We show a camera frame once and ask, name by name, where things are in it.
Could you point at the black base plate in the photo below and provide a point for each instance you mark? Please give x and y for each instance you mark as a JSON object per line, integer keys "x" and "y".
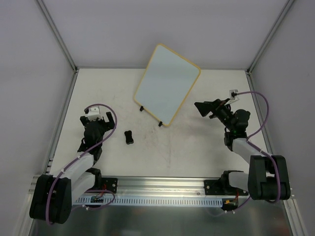
{"x": 216, "y": 188}
{"x": 109, "y": 183}

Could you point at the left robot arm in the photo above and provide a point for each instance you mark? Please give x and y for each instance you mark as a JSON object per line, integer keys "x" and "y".
{"x": 55, "y": 194}

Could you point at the yellow framed whiteboard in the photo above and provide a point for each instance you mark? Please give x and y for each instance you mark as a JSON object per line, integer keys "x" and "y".
{"x": 165, "y": 84}

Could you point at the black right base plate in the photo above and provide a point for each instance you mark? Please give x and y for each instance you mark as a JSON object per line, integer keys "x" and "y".
{"x": 216, "y": 188}

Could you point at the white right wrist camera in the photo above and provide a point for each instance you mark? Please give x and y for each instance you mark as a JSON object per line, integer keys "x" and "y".
{"x": 233, "y": 96}

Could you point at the aluminium mounting rail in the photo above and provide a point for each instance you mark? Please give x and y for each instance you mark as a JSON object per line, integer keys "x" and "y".
{"x": 160, "y": 184}

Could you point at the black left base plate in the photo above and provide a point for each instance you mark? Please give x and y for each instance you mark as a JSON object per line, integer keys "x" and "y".
{"x": 109, "y": 183}

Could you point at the black bone-shaped eraser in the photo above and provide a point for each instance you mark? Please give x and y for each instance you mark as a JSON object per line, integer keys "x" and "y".
{"x": 129, "y": 138}

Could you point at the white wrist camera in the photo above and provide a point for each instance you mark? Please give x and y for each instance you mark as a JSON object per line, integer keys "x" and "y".
{"x": 233, "y": 96}
{"x": 93, "y": 113}

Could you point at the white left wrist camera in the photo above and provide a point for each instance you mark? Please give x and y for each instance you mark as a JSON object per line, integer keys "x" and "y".
{"x": 93, "y": 113}

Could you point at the white slotted cable duct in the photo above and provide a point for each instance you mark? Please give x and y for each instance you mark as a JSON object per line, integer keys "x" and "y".
{"x": 149, "y": 201}

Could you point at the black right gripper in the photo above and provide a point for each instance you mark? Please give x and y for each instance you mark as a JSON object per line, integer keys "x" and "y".
{"x": 214, "y": 109}

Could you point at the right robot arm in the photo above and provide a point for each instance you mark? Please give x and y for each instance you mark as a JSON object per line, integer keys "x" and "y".
{"x": 268, "y": 176}

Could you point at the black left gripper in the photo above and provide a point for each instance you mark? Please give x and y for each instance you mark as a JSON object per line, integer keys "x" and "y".
{"x": 108, "y": 118}

